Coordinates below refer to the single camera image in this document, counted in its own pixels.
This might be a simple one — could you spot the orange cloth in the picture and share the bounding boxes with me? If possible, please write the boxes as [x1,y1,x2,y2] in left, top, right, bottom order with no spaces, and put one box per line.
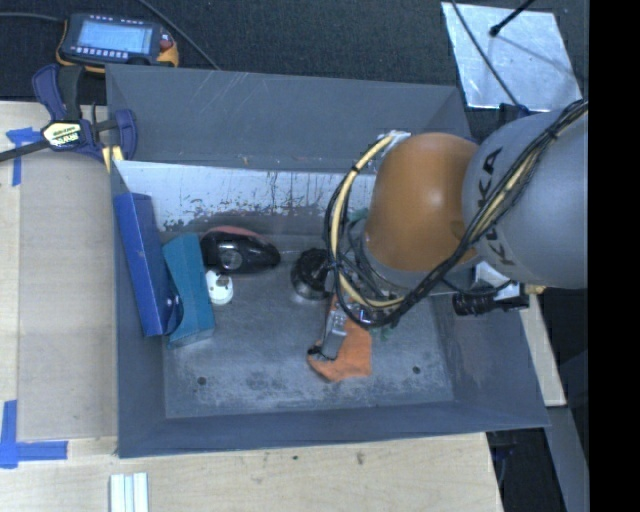
[305,294,375,384]

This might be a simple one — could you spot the blue flat box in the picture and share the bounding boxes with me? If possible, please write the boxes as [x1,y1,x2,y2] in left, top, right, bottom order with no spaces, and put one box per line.
[112,191,184,338]

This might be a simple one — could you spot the black cylinder on white bracket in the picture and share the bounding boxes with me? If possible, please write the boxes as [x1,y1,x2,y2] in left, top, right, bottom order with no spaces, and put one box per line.
[451,261,546,318]

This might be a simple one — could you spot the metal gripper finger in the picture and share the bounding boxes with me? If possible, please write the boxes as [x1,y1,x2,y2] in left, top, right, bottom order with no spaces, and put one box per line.
[319,309,349,361]

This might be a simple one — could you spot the teal box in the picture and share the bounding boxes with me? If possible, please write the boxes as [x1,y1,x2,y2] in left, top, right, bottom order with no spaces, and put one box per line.
[160,232,217,350]

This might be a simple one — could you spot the black oval plastic gadget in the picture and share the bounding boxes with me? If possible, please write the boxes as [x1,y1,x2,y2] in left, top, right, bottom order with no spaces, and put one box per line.
[199,225,283,276]

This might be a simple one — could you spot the white round plastic piece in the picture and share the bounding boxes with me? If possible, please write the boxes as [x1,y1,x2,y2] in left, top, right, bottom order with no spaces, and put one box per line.
[205,269,235,306]

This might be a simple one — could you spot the black and silver round knob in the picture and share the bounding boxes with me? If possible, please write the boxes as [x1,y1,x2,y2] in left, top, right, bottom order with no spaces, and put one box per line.
[290,247,335,302]

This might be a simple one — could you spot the grey metal bin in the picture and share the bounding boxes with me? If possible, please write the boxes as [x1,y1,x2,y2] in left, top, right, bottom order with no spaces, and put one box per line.
[104,63,552,459]

